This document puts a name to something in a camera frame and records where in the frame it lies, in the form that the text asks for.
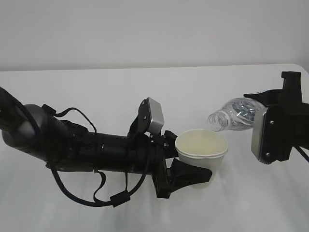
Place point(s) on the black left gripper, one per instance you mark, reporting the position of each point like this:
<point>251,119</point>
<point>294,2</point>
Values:
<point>162,147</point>

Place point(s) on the white paper cup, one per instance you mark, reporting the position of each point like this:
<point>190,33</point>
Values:
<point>202,148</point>

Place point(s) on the clear water bottle green label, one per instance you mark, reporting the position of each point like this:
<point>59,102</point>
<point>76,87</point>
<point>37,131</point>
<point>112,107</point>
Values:
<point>235,115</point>

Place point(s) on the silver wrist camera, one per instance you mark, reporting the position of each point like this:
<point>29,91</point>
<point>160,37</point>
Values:
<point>259,136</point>
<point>149,119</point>

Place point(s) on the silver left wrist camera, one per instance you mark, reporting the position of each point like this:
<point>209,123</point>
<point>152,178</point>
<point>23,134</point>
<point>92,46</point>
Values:
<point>149,119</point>

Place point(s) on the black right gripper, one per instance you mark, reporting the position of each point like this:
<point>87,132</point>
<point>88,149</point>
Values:
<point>289,95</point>

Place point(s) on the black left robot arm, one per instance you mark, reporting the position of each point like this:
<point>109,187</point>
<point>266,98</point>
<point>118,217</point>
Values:
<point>64,146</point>

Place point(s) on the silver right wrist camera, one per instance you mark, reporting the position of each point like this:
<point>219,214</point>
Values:
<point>259,136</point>

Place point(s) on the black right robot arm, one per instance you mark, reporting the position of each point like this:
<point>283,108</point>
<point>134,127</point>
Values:
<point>283,123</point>

